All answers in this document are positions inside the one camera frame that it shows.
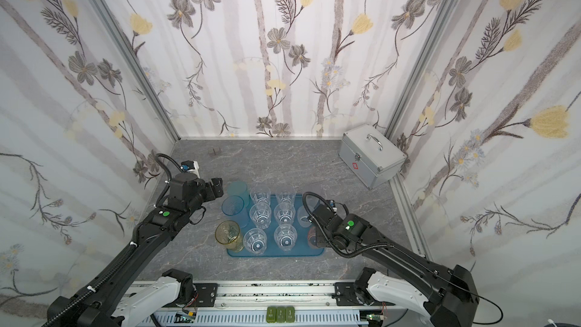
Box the pink transparent cup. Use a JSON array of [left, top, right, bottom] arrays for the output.
[[307, 226, 318, 249]]

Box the teal transparent cup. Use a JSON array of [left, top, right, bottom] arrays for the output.
[[226, 180, 251, 207]]

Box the blue transparent tall cup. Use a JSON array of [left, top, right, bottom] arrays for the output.
[[222, 195, 249, 229]]

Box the yellow transparent cup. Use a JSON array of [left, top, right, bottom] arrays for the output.
[[214, 220, 244, 253]]

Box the clear faceted glass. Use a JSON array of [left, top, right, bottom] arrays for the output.
[[273, 201, 296, 226], [249, 201, 272, 230], [274, 224, 298, 251], [275, 185, 296, 204], [250, 185, 271, 205], [243, 228, 268, 255]]

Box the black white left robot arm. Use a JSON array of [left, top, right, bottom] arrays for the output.
[[44, 172, 224, 326]]

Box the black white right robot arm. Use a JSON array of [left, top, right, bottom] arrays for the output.
[[311, 204, 480, 326]]

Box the teal plastic tray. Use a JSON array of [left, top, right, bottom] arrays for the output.
[[227, 195, 324, 257]]

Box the green button box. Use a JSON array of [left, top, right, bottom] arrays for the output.
[[266, 306, 296, 323]]

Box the silver aluminium case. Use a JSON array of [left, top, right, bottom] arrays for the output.
[[339, 125, 407, 189]]

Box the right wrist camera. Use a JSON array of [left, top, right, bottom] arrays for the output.
[[313, 200, 350, 227]]

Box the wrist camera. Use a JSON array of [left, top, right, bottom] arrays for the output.
[[313, 200, 350, 227], [180, 160, 200, 178]]

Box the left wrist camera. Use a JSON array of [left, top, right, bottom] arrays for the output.
[[180, 160, 200, 178]]

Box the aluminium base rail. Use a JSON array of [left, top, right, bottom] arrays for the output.
[[131, 279, 461, 312]]

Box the white perforated cable duct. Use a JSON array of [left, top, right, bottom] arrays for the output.
[[154, 310, 369, 326]]

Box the black corrugated cable conduit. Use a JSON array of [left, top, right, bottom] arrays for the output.
[[42, 240, 139, 327]]

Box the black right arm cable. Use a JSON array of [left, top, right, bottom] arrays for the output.
[[389, 244, 504, 327]]

